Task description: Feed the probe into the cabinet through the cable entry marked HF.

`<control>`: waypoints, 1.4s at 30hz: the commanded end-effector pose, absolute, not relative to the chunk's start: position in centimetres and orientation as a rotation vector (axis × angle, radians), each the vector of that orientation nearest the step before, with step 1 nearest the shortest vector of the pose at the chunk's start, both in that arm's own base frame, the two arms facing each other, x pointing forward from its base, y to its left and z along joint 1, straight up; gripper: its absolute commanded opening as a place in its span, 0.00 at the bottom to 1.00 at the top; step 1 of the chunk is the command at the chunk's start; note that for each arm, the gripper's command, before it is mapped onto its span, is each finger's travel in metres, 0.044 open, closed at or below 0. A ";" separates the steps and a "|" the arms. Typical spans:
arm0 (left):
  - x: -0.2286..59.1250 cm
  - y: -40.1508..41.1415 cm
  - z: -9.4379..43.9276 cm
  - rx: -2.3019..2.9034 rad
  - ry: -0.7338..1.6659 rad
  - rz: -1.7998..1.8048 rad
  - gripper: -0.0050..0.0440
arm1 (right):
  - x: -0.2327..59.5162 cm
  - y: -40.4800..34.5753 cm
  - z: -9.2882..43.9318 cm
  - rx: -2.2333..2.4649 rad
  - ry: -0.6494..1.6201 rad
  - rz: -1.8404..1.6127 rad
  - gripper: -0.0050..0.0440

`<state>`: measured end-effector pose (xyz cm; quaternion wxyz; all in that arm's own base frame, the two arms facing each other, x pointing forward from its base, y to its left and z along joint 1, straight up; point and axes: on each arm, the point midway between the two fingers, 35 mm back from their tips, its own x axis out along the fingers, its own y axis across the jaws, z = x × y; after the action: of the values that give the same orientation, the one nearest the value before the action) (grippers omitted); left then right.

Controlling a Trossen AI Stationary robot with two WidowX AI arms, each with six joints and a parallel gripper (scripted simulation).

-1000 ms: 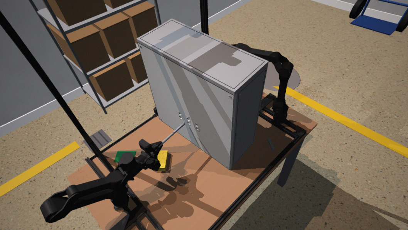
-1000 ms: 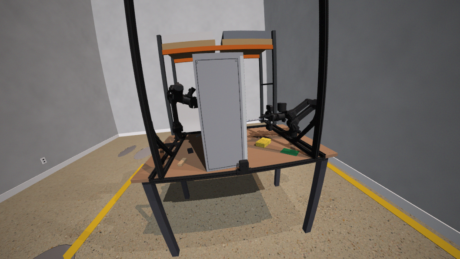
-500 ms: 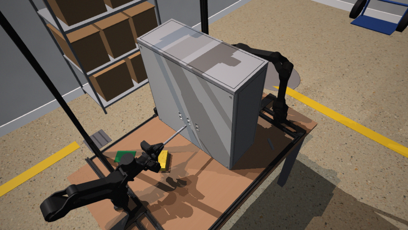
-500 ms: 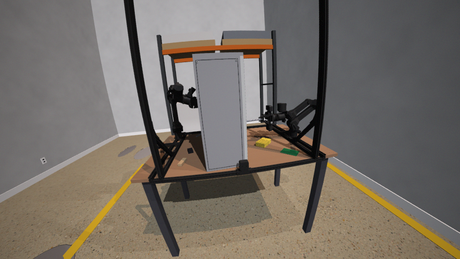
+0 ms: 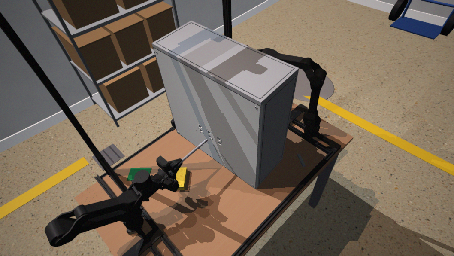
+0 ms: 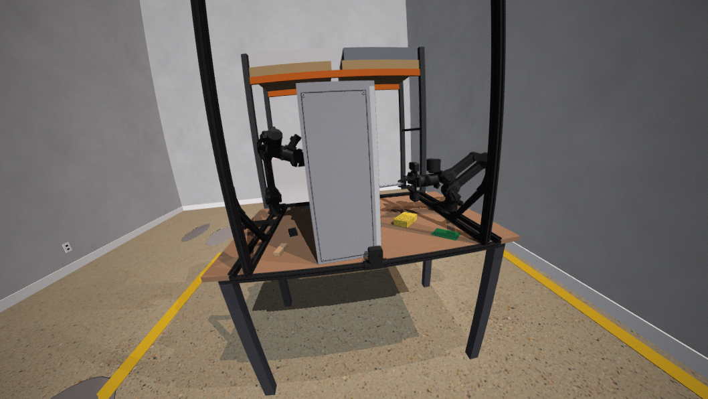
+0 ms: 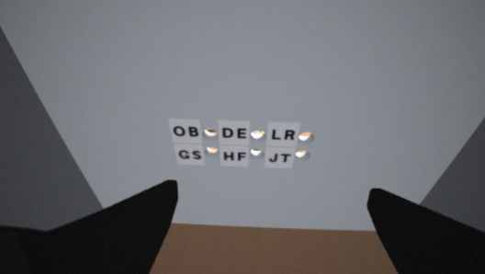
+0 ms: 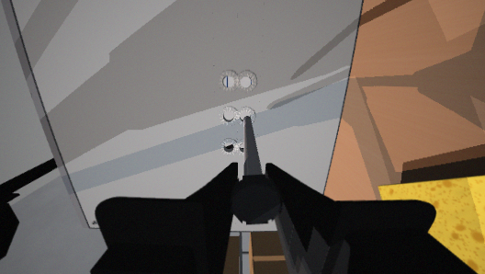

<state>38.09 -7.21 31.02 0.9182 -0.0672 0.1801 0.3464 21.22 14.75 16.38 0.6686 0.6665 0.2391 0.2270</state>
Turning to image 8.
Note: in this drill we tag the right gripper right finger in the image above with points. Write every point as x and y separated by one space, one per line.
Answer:
312 233

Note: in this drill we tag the yellow sponge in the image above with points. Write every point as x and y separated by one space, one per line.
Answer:
460 213

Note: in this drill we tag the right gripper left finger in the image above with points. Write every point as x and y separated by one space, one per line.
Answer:
203 223

